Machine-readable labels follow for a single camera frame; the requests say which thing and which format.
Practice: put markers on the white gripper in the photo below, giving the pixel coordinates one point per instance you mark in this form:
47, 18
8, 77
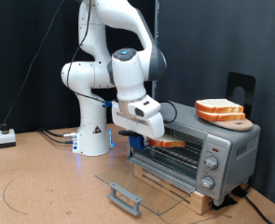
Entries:
143, 126

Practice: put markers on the white bread slice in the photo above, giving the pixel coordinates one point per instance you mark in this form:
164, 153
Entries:
221, 116
168, 141
219, 105

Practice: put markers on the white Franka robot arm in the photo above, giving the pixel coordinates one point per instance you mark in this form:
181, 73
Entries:
90, 102

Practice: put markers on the metal oven rack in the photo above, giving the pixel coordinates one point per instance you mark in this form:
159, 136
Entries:
186, 154

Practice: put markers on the silver oven temperature knob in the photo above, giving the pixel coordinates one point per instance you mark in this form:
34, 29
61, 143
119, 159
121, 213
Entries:
211, 162

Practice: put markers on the silver toaster oven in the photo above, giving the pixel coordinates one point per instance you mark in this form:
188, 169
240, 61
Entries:
236, 140

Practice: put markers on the wooden slatted crate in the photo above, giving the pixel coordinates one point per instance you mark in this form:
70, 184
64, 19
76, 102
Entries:
199, 202

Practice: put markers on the round wooden cutting board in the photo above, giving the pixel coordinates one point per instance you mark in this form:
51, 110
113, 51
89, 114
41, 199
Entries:
239, 126

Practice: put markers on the black metal bookend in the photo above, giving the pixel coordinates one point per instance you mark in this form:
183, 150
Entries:
236, 81

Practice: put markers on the vertical metal pole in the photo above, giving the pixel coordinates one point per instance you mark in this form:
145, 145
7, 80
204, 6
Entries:
155, 25

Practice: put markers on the emergency stop button box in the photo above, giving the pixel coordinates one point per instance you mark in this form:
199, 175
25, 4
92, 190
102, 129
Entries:
6, 137

